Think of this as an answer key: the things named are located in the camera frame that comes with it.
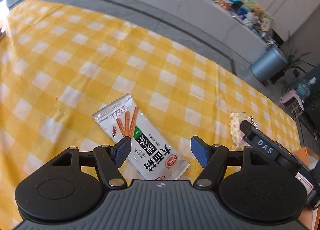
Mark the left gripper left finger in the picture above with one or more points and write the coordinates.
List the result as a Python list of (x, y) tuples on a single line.
[(107, 160)]

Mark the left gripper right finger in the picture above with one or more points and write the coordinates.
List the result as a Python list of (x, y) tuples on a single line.
[(214, 159)]

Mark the white spicy strips packet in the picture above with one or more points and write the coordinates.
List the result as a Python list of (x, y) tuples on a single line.
[(151, 154)]

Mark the clear popcorn snack bag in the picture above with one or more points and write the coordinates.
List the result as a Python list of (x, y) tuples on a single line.
[(236, 117)]

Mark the pink space heater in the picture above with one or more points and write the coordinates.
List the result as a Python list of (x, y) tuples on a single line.
[(290, 100)]

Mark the water jug with pump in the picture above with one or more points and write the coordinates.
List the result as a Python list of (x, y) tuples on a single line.
[(303, 87)]

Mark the blue grey trash bin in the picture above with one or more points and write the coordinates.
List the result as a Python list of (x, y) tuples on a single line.
[(272, 61)]

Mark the potted long-leaf plant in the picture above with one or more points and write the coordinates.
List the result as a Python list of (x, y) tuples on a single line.
[(294, 60)]

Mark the orange white storage box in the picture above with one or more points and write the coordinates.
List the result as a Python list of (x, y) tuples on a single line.
[(309, 218)]

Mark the yellow checkered tablecloth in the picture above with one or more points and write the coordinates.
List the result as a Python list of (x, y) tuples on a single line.
[(60, 64)]

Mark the round paper fan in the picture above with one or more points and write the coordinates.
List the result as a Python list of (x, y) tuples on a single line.
[(265, 25)]

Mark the teddy bear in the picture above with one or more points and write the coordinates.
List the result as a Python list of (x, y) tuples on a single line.
[(257, 11)]

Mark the white tv console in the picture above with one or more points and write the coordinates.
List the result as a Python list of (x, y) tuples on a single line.
[(205, 20)]

